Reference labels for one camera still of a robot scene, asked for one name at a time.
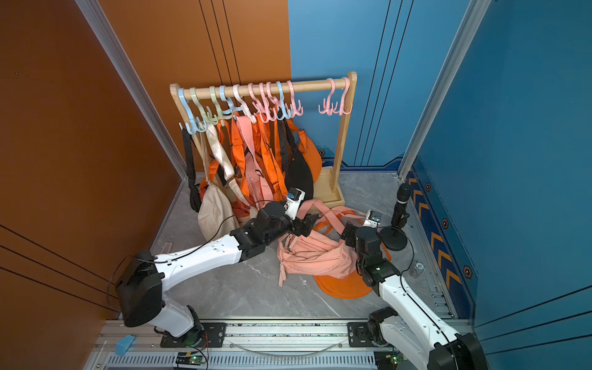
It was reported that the beige crescent bag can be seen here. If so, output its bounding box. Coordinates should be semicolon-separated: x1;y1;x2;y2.
192;124;257;241

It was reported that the orange crescent bag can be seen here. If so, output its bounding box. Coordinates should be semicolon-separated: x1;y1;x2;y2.
288;120;323;183
314;216;392;300

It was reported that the light blue hook leftmost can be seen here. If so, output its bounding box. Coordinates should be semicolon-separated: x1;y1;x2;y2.
177;88;207;135

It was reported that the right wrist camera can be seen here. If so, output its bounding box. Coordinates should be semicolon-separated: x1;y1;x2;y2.
363;210;382;229

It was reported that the small clear cup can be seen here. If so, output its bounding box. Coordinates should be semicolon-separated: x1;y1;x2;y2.
409;261;425;278

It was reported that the black crescent bag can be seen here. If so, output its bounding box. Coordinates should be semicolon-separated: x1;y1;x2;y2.
277;120;314;200

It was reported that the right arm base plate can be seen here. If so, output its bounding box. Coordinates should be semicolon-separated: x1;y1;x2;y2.
347;322;385;348

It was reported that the pink hook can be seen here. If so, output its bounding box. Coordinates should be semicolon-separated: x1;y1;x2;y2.
319;78;338;116
338;77;352;117

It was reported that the pink hook rightmost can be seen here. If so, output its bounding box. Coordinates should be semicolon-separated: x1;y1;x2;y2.
338;77;352;117

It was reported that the wooden clothes rack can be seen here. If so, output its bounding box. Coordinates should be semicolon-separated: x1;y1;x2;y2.
170;71;358;207

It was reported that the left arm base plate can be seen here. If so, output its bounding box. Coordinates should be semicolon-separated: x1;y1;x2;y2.
160;322;227;349

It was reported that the blue sponge block left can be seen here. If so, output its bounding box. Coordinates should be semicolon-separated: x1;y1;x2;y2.
115;335;135;356

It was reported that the pink waist bag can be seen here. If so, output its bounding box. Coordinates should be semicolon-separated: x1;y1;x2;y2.
297;200;366;236
277;231;356;287

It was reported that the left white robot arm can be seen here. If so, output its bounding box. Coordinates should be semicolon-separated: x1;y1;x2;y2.
116;200;319;342

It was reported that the green circuit board left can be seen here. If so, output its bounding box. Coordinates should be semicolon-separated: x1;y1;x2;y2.
175;351;209;369

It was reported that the pink bag middle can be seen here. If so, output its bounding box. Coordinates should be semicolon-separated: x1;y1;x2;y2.
237;117;274;210

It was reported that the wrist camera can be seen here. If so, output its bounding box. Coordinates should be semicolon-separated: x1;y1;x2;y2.
285;187;305;220
363;210;382;229

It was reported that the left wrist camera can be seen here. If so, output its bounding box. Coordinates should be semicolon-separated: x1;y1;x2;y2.
285;187;305;220

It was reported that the circuit board right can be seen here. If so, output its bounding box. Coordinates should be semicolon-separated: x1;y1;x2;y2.
374;351;402;370

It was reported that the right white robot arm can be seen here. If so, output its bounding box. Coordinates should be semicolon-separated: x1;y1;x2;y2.
342;224;490;369

